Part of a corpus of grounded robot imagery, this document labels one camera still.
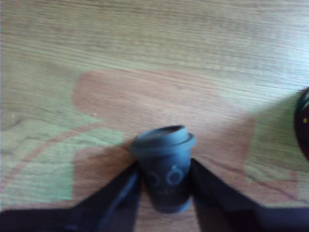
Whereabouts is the dark blue coffee capsule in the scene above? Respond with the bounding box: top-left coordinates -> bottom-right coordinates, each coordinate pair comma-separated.
130,124 -> 197,215

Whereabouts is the dark red patterned mug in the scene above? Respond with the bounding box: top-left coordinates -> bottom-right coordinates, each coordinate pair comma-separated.
294,87 -> 309,162

